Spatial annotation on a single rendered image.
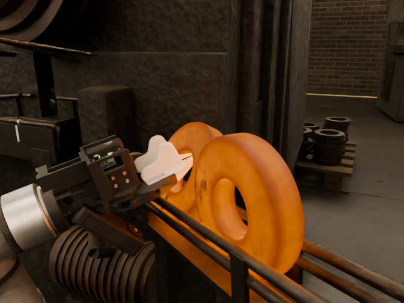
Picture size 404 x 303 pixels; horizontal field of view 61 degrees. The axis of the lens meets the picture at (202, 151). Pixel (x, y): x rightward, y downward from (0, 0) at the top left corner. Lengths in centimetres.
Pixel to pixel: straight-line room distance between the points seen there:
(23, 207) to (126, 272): 25
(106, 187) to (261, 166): 21
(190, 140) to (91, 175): 15
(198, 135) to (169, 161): 6
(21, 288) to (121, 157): 20
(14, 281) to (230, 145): 32
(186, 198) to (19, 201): 20
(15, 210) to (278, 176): 30
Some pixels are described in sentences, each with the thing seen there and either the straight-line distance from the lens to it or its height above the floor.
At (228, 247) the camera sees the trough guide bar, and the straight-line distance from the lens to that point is 35.
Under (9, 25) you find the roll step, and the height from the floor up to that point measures 93.
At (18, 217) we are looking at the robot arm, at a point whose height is 70.
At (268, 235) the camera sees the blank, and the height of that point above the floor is 73.
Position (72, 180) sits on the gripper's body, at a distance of 45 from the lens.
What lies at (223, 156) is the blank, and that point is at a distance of 35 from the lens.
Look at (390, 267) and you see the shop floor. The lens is 169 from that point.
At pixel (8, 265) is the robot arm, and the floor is 63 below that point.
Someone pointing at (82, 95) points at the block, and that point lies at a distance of 76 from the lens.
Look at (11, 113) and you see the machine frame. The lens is 111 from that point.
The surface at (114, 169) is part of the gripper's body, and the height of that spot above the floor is 74.
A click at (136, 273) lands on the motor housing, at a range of 63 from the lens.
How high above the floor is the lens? 89
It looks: 17 degrees down
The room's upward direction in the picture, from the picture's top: straight up
